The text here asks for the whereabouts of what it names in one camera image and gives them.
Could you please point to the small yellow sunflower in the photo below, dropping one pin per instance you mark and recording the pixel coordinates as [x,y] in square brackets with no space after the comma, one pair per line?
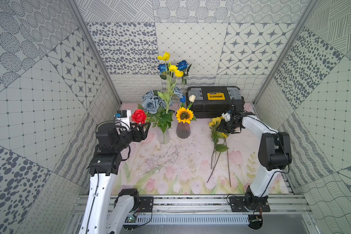
[184,115]

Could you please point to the yellow carnation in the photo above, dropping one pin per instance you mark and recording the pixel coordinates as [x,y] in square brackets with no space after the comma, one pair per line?
[214,124]

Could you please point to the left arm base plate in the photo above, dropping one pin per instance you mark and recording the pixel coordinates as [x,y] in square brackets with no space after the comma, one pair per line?
[145,204]

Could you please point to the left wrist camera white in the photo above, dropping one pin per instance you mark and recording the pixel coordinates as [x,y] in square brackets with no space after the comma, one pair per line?
[122,117]

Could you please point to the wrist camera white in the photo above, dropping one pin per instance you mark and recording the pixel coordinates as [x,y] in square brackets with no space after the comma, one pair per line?
[122,117]
[226,116]

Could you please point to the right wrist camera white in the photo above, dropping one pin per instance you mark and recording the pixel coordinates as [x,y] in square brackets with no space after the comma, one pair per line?
[226,116]

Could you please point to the clear glass vase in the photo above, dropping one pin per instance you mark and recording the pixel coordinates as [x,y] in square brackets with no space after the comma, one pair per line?
[163,136]

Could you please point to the dusty blue rose bunch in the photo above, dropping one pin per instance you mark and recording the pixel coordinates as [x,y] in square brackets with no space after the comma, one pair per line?
[154,100]

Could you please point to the black toolbox yellow latch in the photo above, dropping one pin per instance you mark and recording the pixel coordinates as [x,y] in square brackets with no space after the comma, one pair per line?
[212,101]

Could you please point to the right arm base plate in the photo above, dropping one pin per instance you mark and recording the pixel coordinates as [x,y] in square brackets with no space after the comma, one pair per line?
[255,204]

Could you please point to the yellow poppy spray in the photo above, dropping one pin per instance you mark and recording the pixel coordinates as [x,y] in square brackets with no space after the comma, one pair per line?
[172,74]

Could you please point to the white tulip bud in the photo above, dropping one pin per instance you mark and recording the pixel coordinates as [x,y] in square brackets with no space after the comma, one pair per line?
[192,99]

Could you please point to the dark blue rose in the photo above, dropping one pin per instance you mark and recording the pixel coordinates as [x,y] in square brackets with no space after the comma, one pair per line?
[184,67]
[163,71]

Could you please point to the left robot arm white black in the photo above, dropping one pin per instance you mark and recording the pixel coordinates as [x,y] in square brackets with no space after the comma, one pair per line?
[113,137]

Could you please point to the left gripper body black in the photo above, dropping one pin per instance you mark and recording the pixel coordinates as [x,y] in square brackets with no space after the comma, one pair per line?
[137,133]

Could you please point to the red rose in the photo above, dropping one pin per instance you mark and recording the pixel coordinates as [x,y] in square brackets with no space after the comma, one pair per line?
[139,117]

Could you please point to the aluminium mounting rail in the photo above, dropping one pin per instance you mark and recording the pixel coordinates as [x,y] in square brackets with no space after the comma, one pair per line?
[217,204]

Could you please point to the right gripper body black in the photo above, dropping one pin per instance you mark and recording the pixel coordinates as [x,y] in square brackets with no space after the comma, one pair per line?
[229,126]

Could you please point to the yellow sunflower with bud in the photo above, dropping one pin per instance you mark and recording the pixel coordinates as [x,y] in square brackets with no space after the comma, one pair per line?
[219,158]

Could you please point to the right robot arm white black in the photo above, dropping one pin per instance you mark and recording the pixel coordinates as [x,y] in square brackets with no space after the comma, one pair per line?
[274,154]

